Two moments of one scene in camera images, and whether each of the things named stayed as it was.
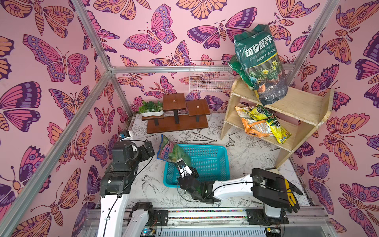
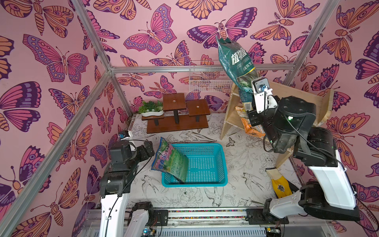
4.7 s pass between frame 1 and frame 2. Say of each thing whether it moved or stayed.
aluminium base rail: stayed
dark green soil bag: moved
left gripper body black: stayed
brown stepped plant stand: stayed
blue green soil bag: moved
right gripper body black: moved
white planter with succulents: stayed
